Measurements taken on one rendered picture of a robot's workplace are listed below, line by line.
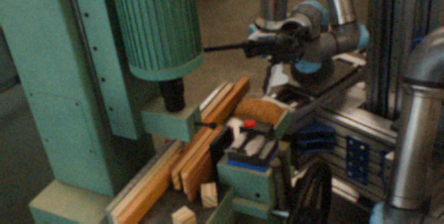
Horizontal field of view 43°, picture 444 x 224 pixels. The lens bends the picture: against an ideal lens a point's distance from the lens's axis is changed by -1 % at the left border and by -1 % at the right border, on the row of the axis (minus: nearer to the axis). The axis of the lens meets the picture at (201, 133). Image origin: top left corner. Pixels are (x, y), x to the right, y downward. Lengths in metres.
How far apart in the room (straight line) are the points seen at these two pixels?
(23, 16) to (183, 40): 0.39
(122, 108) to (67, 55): 0.18
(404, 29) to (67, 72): 0.98
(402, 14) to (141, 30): 0.84
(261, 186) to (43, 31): 0.63
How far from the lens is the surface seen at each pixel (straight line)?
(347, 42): 1.68
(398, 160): 1.28
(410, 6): 1.76
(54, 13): 1.33
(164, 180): 1.41
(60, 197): 1.66
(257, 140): 1.37
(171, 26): 1.21
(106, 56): 1.34
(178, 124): 1.38
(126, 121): 1.42
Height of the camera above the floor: 1.81
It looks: 35 degrees down
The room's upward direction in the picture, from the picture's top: 9 degrees counter-clockwise
